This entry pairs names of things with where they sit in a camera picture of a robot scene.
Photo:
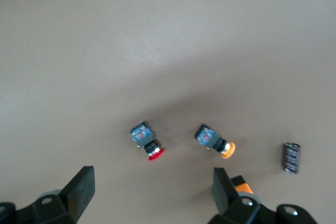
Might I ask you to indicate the red push button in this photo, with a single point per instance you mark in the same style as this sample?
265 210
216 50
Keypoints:
145 140

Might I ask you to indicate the orange push button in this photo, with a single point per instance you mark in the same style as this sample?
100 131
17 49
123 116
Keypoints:
210 137

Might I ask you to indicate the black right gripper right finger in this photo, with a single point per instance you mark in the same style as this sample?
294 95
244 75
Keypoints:
225 195

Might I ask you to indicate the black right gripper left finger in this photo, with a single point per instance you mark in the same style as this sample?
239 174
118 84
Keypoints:
78 195

